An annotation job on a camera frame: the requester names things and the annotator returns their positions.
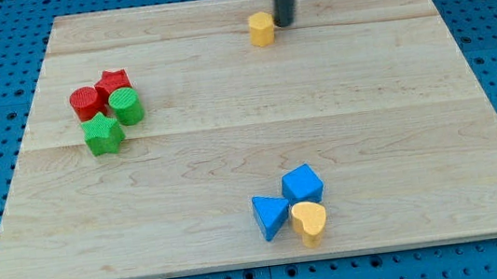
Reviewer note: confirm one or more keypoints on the light wooden board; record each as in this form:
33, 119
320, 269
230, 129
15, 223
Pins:
374, 95

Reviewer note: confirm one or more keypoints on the blue triangle block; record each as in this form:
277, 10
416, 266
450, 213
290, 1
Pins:
270, 214

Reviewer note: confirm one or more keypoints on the blue cube block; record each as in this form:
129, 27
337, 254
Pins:
302, 185

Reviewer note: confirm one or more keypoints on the green cylinder block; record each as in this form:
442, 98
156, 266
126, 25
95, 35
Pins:
126, 105

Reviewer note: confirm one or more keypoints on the green star block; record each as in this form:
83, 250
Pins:
102, 134

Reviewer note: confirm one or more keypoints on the red cylinder block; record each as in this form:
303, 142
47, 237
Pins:
86, 103

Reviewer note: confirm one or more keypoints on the red star block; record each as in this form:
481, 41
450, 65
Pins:
110, 82

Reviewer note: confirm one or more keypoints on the yellow heart block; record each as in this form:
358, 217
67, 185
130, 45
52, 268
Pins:
309, 221

